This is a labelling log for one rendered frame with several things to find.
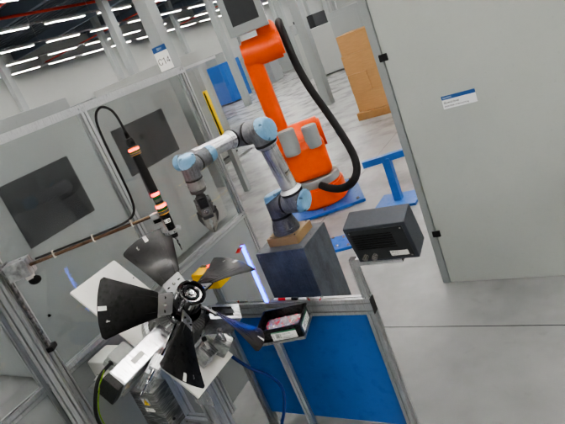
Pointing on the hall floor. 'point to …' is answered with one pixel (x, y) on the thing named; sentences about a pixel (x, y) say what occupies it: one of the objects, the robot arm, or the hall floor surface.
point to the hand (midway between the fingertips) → (213, 230)
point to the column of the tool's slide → (54, 371)
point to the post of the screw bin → (295, 383)
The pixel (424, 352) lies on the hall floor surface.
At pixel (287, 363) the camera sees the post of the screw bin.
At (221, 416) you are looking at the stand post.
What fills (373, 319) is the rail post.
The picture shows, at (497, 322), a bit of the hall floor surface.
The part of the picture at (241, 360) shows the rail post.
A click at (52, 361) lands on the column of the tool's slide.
